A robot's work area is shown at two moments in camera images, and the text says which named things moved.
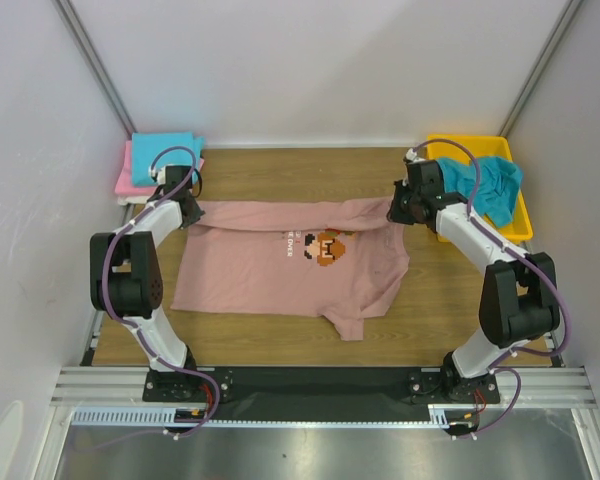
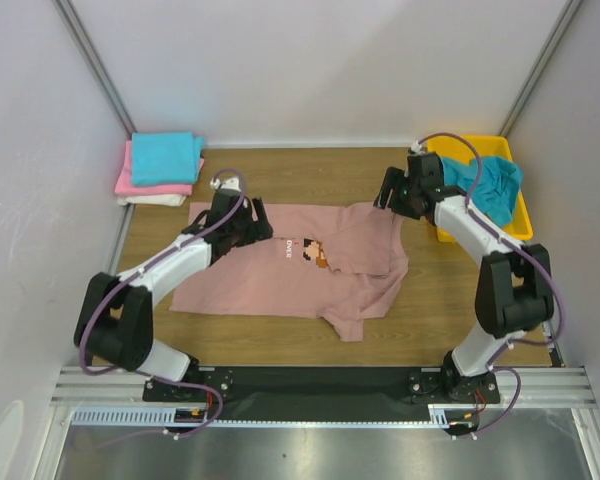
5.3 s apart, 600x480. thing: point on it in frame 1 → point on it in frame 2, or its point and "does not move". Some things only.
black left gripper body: x=196 y=213 → x=240 y=229
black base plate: x=324 y=393 does not move
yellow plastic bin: x=442 y=237 does not move
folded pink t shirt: x=125 y=185 does not move
